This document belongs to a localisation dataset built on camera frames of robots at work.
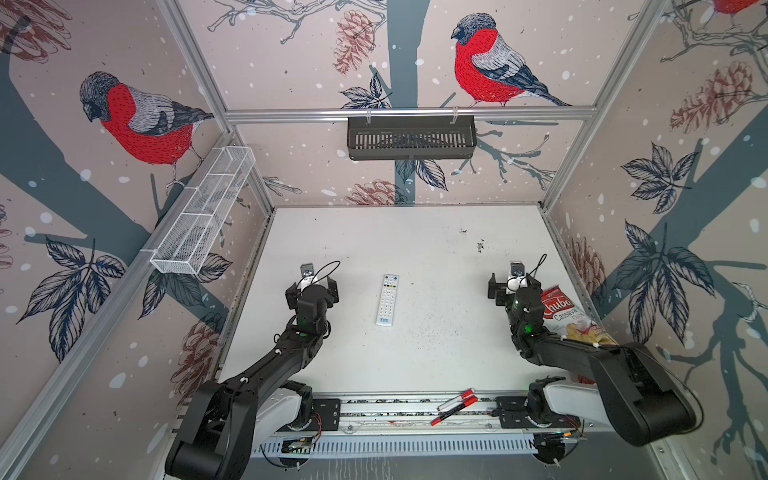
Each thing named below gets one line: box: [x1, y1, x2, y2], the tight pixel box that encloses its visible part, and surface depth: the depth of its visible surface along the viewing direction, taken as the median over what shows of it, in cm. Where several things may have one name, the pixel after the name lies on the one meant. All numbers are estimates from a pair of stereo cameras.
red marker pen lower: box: [430, 395, 479, 426], surface depth 77 cm
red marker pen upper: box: [436, 388, 475, 411], surface depth 77 cm
